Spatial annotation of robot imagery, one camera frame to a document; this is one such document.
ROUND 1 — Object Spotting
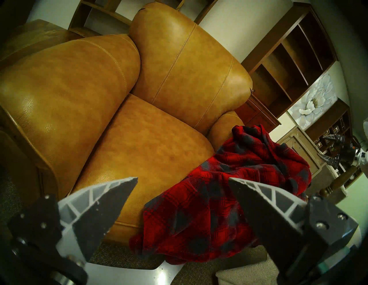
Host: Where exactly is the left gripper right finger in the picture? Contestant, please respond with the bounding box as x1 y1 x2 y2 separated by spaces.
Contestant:
229 177 358 283

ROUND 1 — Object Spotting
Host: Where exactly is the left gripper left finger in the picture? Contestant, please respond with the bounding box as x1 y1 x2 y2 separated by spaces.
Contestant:
8 177 138 262

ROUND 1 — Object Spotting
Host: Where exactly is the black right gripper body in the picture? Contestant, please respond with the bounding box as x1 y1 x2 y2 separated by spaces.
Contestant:
338 142 360 167

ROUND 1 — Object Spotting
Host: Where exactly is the red plaid fleece blanket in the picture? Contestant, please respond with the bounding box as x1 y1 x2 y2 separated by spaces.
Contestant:
129 124 312 265

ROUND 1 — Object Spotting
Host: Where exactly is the grey upholstered chair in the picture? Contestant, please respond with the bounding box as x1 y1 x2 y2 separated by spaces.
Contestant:
305 165 348 204

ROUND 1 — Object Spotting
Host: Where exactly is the dark cubby shelf unit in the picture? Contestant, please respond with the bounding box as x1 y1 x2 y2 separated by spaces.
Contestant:
305 99 361 190

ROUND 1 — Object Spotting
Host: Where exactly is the turned wooden lamp base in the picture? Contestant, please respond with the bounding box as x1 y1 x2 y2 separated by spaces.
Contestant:
319 165 363 199

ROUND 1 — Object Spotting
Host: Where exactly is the white flower canvas painting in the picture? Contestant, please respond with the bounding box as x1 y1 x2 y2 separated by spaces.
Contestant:
288 73 338 131

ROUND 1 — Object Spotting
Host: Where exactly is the beige upholstered cushion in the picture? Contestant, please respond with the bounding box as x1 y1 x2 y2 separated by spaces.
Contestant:
216 254 279 285

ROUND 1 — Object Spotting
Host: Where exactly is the tan leather armchair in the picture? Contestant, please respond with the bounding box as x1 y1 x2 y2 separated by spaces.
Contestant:
0 2 253 247

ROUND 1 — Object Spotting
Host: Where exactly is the dark cherry hutch bookcase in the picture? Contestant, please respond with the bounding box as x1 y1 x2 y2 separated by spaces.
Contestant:
234 3 337 132

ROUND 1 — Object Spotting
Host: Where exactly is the rustic wooden coffee table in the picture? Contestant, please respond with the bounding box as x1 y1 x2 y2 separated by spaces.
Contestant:
0 19 84 69

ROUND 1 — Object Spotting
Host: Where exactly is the large grey wooden picture frame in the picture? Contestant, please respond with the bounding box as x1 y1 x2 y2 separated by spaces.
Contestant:
277 125 327 177

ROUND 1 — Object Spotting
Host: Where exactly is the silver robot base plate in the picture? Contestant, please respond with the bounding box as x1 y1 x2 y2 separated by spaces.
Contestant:
85 260 184 285

